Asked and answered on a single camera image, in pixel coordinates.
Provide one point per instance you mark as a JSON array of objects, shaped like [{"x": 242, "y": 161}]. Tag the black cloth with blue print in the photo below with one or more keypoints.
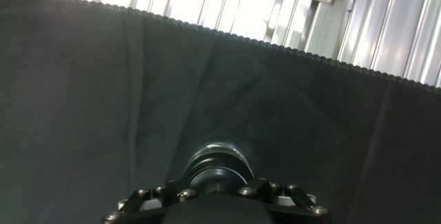
[{"x": 172, "y": 96}]

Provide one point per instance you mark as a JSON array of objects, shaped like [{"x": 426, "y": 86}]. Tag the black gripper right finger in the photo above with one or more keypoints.
[{"x": 296, "y": 203}]

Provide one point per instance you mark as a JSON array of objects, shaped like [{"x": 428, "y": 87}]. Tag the clear glass jar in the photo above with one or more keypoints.
[{"x": 217, "y": 147}]

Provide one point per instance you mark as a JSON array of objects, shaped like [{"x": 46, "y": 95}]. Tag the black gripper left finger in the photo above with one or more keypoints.
[{"x": 144, "y": 205}]

